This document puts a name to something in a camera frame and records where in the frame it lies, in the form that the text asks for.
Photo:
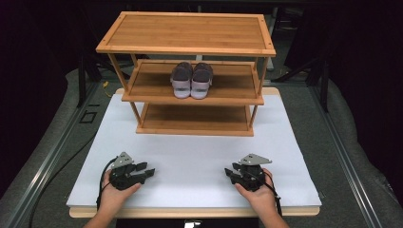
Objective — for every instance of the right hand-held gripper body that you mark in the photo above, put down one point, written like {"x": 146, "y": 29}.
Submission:
{"x": 252, "y": 175}

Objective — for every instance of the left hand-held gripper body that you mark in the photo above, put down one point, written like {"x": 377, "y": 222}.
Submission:
{"x": 122, "y": 175}

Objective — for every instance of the pink sandal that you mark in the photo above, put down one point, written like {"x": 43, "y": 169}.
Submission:
{"x": 182, "y": 80}
{"x": 201, "y": 81}

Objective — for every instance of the wooden three-tier shoe rack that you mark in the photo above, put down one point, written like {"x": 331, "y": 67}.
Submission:
{"x": 190, "y": 31}

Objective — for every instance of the person's left hand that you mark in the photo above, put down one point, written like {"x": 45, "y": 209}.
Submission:
{"x": 115, "y": 196}

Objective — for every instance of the person's right hand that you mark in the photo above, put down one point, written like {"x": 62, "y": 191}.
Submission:
{"x": 258, "y": 199}

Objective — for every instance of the white table mat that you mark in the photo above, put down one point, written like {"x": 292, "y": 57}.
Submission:
{"x": 196, "y": 158}

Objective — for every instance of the small yellow object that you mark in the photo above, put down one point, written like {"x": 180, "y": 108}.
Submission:
{"x": 105, "y": 85}

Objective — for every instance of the black metal stand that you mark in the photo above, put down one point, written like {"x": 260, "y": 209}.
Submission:
{"x": 81, "y": 82}
{"x": 323, "y": 85}

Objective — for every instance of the grey metal floor rail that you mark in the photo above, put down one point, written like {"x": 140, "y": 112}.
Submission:
{"x": 342, "y": 155}
{"x": 47, "y": 161}

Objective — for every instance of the white post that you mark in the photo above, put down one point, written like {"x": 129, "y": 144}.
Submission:
{"x": 271, "y": 38}

